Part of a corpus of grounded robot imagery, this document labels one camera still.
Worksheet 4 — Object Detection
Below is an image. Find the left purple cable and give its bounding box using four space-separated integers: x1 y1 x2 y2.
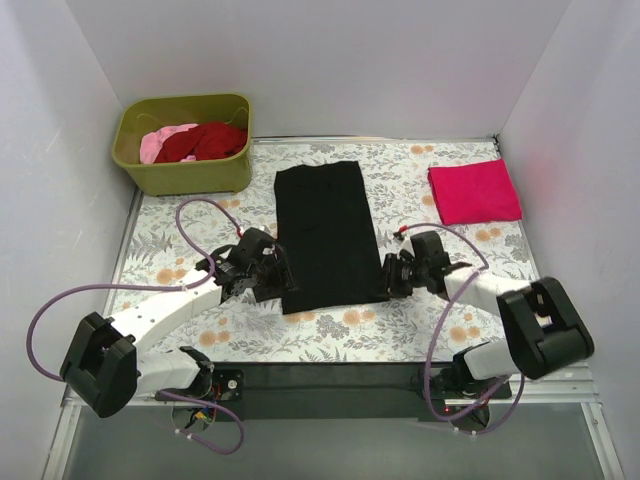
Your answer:
25 198 247 455

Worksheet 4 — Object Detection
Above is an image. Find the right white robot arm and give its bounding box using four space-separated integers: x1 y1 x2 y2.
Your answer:
382 228 595 394

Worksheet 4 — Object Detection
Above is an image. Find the aluminium frame rail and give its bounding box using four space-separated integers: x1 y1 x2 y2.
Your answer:
61 362 601 407

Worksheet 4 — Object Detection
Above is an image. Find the pink garment in bin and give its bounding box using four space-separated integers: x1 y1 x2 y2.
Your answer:
139 123 197 165

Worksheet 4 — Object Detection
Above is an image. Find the dark red garment in bin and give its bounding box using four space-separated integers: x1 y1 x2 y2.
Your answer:
153 122 248 164

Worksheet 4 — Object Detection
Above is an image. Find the folded magenta t shirt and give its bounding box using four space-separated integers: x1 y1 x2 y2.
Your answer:
427 158 523 226

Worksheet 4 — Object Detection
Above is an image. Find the black t shirt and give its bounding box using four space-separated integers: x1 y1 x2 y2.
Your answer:
274 161 387 314

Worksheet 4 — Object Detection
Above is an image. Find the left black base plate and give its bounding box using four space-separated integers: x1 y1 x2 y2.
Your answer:
203 369 245 402

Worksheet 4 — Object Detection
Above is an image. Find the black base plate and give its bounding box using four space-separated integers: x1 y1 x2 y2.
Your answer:
203 369 245 402
409 366 511 400

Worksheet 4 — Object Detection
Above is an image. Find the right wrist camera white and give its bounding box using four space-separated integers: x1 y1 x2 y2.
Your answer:
393 226 415 257

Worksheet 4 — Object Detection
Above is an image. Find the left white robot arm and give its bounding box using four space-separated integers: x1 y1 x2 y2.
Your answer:
60 228 293 418

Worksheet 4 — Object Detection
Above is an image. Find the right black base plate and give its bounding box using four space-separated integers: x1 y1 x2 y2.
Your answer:
409 366 511 400

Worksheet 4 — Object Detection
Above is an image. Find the olive green plastic bin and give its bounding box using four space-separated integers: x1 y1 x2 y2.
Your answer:
111 93 252 196

